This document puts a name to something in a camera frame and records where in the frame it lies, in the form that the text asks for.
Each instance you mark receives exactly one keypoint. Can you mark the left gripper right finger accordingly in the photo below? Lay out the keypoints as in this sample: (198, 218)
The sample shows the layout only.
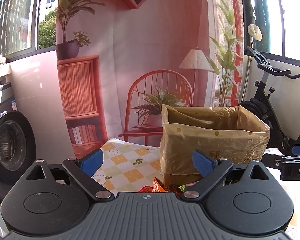
(214, 172)

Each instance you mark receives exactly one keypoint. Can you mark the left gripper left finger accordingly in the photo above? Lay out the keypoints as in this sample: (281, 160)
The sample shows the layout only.
(81, 172)

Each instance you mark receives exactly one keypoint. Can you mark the cardboard box with plastic liner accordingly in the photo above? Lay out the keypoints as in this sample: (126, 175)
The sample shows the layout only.
(229, 132)

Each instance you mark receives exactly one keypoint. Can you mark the checkered floral tablecloth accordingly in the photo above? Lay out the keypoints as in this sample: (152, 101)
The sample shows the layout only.
(128, 167)

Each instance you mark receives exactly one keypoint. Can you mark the orange foil snack wrapper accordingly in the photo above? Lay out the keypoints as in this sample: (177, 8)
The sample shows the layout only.
(157, 187)

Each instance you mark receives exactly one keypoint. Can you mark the black exercise bike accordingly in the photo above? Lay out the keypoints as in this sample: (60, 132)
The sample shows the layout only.
(271, 90)

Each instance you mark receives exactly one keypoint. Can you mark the white washing machine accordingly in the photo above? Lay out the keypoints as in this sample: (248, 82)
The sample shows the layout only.
(17, 142)

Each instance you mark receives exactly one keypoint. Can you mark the printed room backdrop cloth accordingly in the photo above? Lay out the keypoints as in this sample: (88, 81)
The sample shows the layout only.
(112, 53)

